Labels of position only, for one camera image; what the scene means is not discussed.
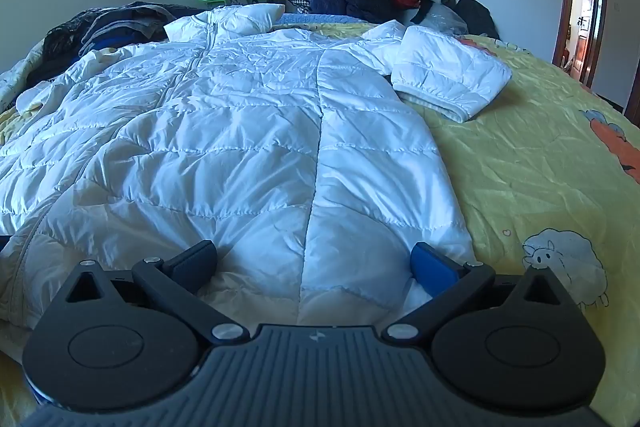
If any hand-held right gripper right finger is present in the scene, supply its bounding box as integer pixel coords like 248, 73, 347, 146
381, 242, 576, 343

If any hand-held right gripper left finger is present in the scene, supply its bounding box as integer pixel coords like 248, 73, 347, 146
52, 239, 251, 348

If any white down jacket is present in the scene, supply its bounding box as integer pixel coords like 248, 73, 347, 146
0, 4, 514, 329

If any pile of dark clothes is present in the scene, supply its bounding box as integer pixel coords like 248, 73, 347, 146
25, 2, 207, 88

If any yellow cartoon printed bedsheet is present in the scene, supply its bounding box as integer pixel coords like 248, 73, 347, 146
0, 19, 640, 427

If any clear plastic bag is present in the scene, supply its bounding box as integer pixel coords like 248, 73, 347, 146
419, 3, 469, 36

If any pale printed blanket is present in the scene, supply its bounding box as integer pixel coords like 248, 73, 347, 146
0, 47, 51, 112

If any blue mattress edge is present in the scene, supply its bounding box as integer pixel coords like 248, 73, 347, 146
272, 12, 381, 28

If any wooden door frame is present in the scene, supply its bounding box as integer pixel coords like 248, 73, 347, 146
552, 0, 640, 118

